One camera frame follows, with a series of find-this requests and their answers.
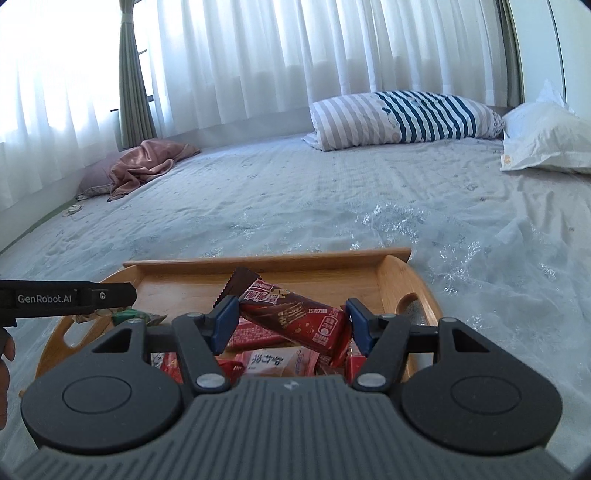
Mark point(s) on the wooden tray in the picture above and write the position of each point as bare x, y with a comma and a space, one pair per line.
184, 281

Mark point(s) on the white wardrobe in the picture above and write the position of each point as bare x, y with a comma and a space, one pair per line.
563, 41

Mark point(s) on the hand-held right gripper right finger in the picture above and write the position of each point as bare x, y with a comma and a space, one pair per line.
360, 325

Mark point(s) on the purple pillow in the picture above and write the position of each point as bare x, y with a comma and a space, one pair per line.
97, 177

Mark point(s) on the long red wafer bar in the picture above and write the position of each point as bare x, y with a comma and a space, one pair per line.
286, 314

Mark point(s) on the dark brown wafer bar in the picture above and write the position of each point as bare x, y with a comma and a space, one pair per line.
356, 362

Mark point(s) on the pink cloth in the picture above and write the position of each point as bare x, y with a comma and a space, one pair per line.
147, 161

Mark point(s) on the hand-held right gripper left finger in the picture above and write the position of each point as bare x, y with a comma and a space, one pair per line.
225, 323

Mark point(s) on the green curtain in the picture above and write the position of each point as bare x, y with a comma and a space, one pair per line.
512, 50
136, 78

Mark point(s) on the red wafer packet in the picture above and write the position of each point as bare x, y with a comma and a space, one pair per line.
221, 367

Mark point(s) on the blue striped pillow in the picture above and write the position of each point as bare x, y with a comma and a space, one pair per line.
406, 117

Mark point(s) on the white sheer curtain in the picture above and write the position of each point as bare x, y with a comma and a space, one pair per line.
51, 83
323, 46

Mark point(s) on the small pale object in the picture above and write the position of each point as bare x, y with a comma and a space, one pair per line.
74, 210

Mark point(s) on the red cracker packet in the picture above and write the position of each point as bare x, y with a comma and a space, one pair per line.
258, 334

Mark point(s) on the person's left hand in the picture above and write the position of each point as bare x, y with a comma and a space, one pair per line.
3, 397

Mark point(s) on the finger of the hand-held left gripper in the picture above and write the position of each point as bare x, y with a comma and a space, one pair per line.
108, 294

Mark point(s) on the clear brown pastry packet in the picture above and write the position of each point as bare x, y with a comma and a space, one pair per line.
277, 362

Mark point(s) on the white pillow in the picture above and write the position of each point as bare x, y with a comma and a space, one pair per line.
545, 138

